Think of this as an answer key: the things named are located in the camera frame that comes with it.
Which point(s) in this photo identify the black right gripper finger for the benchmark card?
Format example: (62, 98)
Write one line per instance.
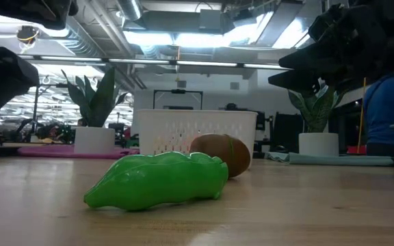
(303, 80)
(316, 56)

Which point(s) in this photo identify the brown toy kiwi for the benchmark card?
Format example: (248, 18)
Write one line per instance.
(214, 143)

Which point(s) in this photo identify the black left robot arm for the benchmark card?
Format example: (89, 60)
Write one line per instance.
(29, 12)

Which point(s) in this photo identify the green snake plant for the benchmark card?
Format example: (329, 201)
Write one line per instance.
(98, 102)
(315, 109)

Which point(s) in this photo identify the black chair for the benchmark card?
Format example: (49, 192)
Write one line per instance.
(286, 131)

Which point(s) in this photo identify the black ceiling dome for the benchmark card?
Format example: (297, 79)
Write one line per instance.
(27, 34)

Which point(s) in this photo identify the white round plant pot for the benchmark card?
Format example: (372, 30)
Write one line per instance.
(318, 143)
(94, 140)

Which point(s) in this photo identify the person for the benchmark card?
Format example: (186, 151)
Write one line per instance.
(385, 112)

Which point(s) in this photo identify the purple cloth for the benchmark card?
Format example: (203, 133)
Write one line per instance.
(36, 151)

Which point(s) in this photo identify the teal cloth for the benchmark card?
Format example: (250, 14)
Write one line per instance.
(303, 159)

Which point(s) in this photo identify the red object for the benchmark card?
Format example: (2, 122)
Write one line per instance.
(356, 150)

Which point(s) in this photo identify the long ceiling tube light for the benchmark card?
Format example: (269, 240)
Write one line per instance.
(204, 63)

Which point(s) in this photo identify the white perforated plastic basket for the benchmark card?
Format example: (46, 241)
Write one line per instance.
(169, 119)

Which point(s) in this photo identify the green object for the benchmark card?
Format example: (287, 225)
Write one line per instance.
(132, 141)

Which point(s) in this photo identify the green toy pea pod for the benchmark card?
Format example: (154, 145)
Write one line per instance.
(156, 181)

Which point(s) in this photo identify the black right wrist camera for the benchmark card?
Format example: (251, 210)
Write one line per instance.
(323, 24)

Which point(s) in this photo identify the black gantry frame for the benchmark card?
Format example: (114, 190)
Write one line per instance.
(178, 91)

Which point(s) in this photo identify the silver round air duct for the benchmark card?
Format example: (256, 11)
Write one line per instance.
(130, 8)

